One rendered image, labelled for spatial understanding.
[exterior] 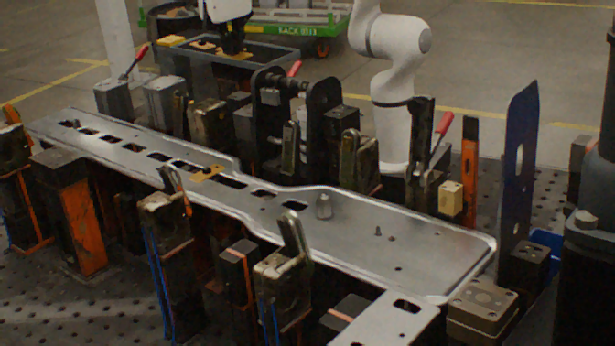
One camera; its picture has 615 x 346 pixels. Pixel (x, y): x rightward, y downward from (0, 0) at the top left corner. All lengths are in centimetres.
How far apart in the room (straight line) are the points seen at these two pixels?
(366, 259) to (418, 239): 11
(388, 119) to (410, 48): 22
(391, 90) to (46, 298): 103
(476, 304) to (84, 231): 106
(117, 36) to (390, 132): 369
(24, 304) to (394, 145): 104
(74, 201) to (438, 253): 91
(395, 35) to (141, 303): 91
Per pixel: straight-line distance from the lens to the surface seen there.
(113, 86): 201
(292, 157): 148
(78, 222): 172
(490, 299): 100
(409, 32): 172
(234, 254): 124
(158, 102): 178
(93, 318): 167
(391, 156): 189
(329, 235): 124
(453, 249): 120
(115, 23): 529
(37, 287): 184
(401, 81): 179
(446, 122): 135
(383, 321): 104
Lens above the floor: 168
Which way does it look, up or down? 27 degrees down
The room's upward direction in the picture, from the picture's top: 5 degrees counter-clockwise
